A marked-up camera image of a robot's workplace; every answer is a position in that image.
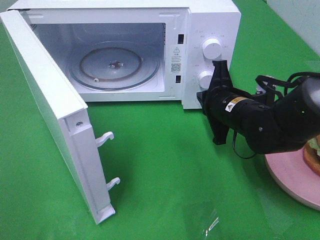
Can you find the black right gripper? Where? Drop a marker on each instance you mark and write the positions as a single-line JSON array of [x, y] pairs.
[[214, 102]]

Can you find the pink round plate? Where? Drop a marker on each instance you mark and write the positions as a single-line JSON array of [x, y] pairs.
[[294, 176]]

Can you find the burger with lettuce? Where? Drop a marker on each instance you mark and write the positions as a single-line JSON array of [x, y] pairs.
[[311, 154]]

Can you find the white microwave door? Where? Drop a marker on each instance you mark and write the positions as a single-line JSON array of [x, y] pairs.
[[65, 114]]

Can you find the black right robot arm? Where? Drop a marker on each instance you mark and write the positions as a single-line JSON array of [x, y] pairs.
[[282, 118]]

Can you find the lower white microwave knob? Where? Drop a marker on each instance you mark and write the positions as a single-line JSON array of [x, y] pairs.
[[204, 79]]

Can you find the white microwave knob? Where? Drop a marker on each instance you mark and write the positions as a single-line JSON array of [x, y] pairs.
[[204, 79], [212, 48]]

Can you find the upper white microwave knob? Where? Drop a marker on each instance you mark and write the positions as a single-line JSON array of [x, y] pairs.
[[212, 48]]

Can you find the white microwave oven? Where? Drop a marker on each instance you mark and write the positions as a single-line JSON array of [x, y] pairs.
[[176, 28]]

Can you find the white partition panel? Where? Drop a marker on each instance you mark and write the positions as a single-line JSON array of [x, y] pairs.
[[303, 16]]

